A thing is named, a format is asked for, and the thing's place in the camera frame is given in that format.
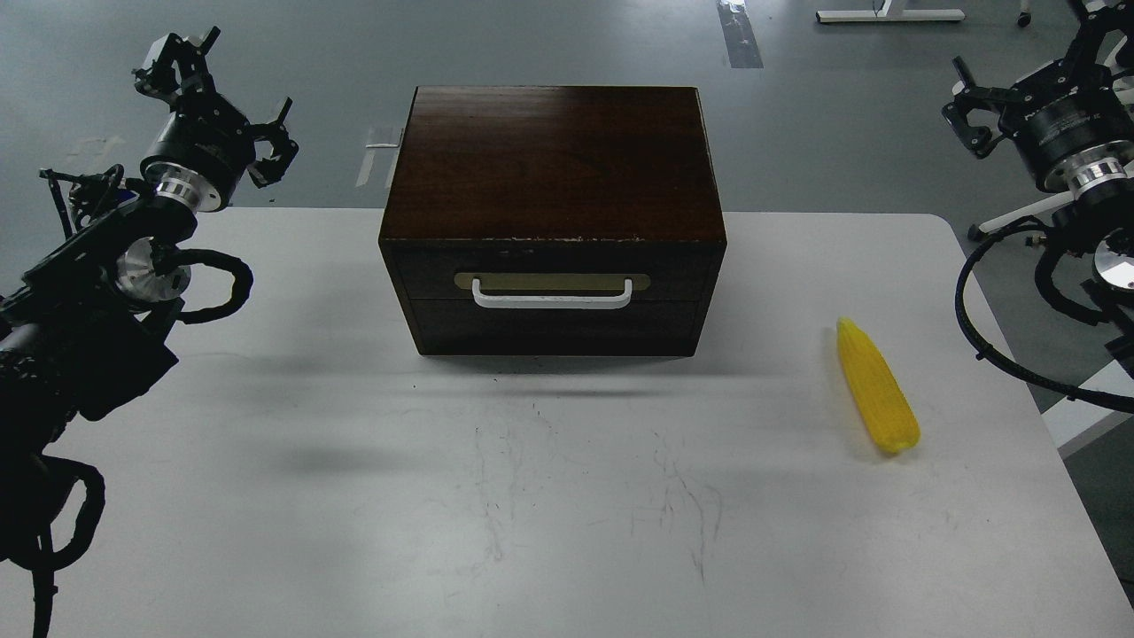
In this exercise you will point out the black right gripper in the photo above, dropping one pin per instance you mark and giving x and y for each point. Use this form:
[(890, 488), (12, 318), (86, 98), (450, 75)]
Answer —
[(1055, 113)]

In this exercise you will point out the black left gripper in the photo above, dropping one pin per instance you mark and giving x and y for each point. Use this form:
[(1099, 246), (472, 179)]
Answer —
[(207, 144)]

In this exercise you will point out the wooden drawer with white handle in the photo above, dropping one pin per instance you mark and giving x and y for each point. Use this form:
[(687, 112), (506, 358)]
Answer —
[(659, 271)]

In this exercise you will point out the yellow corn cob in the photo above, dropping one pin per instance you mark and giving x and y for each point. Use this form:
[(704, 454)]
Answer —
[(888, 417)]

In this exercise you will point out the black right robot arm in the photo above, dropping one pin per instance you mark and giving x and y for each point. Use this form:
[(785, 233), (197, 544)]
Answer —
[(1097, 222)]

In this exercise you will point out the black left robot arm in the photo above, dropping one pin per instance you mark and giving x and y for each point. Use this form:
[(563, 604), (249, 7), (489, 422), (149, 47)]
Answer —
[(86, 332)]

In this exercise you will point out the dark wooden drawer cabinet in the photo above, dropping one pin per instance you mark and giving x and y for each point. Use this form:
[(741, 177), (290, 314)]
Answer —
[(555, 163)]

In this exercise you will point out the white table leg base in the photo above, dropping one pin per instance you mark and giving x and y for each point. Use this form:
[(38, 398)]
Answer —
[(890, 12)]

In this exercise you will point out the white floor tape piece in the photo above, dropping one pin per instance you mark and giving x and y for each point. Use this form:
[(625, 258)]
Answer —
[(381, 151)]

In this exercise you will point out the grey floor tape strip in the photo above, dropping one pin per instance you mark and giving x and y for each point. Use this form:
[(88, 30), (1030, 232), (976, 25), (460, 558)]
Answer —
[(742, 50)]

